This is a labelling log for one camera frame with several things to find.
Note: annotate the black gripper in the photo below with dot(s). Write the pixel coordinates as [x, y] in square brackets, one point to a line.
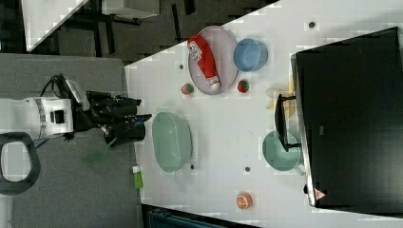
[117, 116]

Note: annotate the green oval strainer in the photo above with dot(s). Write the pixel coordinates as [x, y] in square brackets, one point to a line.
[172, 141]

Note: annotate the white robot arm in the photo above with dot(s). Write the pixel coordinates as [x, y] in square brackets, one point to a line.
[45, 118]

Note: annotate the pale red strawberry toy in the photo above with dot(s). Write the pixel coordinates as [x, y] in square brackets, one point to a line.
[187, 89]

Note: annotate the green bottle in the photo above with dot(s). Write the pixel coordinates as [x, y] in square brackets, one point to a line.
[137, 176]

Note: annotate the red ketchup bottle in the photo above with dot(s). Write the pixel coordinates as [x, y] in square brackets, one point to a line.
[202, 54]

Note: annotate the grey round plate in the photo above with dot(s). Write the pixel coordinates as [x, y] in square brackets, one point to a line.
[222, 43]

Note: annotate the dark red strawberry toy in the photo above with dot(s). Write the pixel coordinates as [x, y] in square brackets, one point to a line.
[243, 86]

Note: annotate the blue bowl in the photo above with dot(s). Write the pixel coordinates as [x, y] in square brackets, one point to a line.
[250, 55]

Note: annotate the orange slice toy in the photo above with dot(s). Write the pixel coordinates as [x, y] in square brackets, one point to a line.
[244, 200]

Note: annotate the green mug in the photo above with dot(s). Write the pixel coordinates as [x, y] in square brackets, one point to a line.
[279, 158]

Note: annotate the yellow banana peel toy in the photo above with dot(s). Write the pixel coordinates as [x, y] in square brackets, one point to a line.
[286, 97]

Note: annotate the black toaster oven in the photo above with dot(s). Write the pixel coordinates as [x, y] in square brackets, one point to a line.
[348, 123]

